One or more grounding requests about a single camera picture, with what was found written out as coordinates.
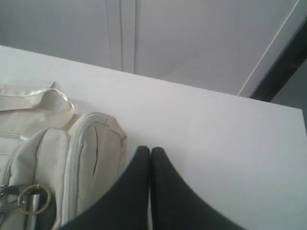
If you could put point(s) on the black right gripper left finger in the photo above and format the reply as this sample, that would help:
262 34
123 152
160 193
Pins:
125 205

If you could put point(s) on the dark vertical post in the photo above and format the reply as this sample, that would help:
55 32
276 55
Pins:
288 62

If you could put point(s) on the cream fabric duffel bag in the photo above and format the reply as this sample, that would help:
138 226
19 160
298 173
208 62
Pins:
54 163

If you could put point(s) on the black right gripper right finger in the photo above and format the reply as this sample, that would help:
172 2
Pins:
174 205

